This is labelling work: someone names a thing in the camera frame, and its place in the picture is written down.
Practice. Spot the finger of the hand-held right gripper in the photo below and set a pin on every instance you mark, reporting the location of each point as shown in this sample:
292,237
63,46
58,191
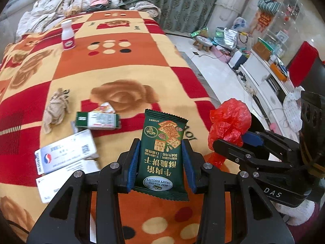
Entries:
252,139
228,150

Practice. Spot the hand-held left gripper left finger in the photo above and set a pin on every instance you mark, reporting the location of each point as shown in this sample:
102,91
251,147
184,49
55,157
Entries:
133,162

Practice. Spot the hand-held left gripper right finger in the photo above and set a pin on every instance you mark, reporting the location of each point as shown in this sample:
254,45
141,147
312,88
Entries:
189,165

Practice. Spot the black trash bin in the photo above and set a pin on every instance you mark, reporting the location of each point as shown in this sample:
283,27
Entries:
257,124

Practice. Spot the red plastic bag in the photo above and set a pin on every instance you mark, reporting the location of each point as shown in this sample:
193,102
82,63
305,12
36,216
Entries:
231,122

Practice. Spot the green biscuit packet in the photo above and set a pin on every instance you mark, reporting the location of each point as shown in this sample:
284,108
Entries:
162,142

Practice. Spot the white blue medicine box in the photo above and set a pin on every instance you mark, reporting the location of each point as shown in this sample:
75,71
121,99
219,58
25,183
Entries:
66,150

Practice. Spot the white lace cloth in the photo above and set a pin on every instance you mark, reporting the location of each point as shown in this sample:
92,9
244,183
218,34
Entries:
292,106

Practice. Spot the green medicine box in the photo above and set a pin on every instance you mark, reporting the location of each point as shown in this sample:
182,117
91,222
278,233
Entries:
97,120

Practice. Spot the white power strip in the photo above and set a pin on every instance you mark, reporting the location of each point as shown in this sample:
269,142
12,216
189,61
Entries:
246,82

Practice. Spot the white tv cabinet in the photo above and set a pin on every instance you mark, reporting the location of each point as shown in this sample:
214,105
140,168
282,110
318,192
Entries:
259,78

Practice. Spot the small orange white packet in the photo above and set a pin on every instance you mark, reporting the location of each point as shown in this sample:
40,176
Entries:
106,107

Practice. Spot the white storage box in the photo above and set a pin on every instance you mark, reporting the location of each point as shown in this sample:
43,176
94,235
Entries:
237,59

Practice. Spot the black television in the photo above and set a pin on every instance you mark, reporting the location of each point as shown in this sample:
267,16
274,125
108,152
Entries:
314,78

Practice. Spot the pink basin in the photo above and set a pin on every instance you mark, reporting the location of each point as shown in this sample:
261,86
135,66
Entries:
223,53

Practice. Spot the crumpled brown paper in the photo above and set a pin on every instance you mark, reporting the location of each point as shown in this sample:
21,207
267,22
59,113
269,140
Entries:
54,109

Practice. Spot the red cloth cover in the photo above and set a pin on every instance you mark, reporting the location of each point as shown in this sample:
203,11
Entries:
302,56

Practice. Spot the silver insulated bag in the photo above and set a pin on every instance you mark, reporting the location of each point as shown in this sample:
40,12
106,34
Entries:
229,38

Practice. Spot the teal foil bag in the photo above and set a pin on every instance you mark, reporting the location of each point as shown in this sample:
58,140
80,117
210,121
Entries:
218,34

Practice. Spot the small round stool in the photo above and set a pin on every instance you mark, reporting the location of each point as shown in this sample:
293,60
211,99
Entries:
203,40

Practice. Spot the printed blanket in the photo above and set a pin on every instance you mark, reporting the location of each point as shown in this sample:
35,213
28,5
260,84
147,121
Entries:
76,63

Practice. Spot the blue white plastic bag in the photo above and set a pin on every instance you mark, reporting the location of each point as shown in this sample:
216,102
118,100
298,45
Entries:
240,24

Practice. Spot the green foil bag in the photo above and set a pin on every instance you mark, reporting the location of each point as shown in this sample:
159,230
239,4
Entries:
199,32

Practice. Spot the striped tote bag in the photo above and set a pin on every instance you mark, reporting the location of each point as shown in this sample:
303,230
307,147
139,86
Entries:
268,5

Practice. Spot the white lace column cover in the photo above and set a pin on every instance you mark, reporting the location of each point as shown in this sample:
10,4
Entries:
231,2

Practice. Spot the white bottle pink label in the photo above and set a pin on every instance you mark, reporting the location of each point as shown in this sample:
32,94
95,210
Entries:
68,36

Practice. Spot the green patterned curtain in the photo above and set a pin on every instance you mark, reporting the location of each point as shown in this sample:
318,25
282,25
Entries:
182,2

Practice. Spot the pink grey clothes pile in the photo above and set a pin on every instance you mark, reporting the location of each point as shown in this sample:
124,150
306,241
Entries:
99,2

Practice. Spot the floral beaded pillow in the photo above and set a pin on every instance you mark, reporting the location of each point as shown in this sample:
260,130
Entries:
50,2
83,1

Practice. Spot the white floral quilt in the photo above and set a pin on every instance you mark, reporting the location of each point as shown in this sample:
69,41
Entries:
35,22

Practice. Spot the grey tufted sofa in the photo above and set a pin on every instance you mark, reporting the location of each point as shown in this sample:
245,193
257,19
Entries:
10,28

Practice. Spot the red wall decoration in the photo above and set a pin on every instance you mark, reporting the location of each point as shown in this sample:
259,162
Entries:
264,20

